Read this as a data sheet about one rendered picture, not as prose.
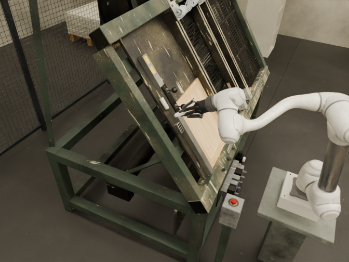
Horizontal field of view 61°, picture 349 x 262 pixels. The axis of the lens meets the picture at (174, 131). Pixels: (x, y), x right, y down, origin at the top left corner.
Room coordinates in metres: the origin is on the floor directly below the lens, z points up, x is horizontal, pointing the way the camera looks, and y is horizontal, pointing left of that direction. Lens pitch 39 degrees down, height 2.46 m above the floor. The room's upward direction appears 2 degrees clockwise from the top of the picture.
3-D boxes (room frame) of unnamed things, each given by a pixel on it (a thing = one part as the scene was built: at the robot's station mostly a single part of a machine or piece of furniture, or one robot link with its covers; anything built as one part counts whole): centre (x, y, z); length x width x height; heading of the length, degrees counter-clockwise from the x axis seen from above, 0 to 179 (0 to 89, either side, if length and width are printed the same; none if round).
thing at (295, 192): (1.39, -0.94, 0.88); 0.22 x 0.18 x 0.06; 155
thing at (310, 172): (1.36, -0.93, 1.02); 0.18 x 0.16 x 0.22; 1
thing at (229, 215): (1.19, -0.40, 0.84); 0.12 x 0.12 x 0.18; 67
